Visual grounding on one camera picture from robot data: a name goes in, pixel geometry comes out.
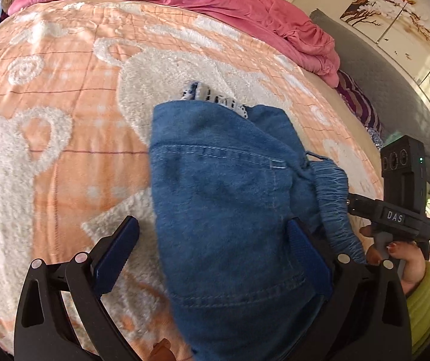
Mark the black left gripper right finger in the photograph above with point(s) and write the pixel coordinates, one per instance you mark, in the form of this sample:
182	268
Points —
364	315

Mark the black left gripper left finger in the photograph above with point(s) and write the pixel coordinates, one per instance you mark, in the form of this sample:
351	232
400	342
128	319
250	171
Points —
43	330

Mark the blue denim pants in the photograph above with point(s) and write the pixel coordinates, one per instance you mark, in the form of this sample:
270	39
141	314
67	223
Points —
235	195

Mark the green right sleeve forearm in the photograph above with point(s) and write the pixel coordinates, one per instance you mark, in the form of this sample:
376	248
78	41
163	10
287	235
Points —
418	304

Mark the grey headboard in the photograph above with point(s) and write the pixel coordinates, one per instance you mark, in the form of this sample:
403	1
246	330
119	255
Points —
397	103

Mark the striped purple pillow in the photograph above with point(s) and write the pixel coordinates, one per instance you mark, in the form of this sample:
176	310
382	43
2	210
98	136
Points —
360	106

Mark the pink quilt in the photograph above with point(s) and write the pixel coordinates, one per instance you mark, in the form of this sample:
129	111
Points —
278	23

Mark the peach bear bed blanket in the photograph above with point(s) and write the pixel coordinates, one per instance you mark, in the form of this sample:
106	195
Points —
78	83

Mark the tree wall painting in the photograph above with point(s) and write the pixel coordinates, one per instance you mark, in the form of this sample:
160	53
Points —
401	29

